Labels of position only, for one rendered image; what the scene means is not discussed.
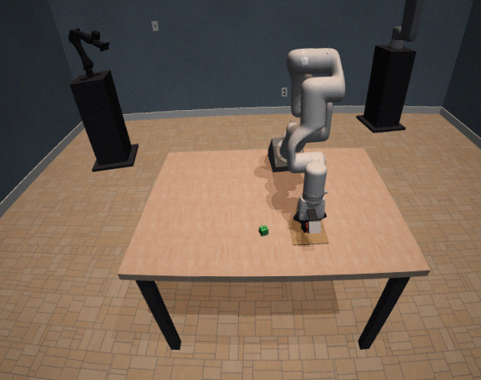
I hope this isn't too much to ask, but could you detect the green die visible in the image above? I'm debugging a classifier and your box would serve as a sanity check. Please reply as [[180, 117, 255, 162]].
[[259, 225, 268, 236]]

